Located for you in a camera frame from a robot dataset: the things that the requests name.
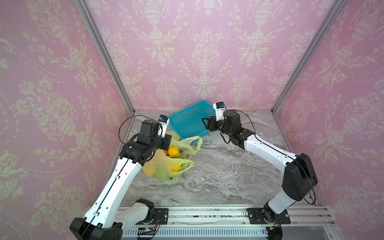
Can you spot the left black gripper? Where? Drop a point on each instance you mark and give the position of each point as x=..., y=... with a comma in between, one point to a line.
x=167, y=141

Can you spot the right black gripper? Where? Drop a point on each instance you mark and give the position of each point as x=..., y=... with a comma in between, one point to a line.
x=213, y=123

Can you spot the yellow-green plastic bag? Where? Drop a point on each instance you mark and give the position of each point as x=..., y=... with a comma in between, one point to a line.
x=160, y=166

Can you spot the yellow banana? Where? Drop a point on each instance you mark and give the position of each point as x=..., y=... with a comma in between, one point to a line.
x=176, y=168

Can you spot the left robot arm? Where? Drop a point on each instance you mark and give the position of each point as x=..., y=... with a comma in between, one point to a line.
x=102, y=221

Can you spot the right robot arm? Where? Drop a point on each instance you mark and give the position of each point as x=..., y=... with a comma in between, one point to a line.
x=299, y=176

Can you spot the teal plastic basket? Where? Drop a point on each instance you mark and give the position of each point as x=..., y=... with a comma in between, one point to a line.
x=188, y=123

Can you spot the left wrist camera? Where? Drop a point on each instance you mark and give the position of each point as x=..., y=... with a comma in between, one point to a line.
x=164, y=122

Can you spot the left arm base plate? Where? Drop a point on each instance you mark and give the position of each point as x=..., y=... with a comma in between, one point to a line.
x=159, y=216

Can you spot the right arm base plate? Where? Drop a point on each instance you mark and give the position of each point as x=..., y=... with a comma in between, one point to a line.
x=258, y=216

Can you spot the aluminium front rail frame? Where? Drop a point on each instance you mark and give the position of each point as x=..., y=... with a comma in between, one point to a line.
x=229, y=222

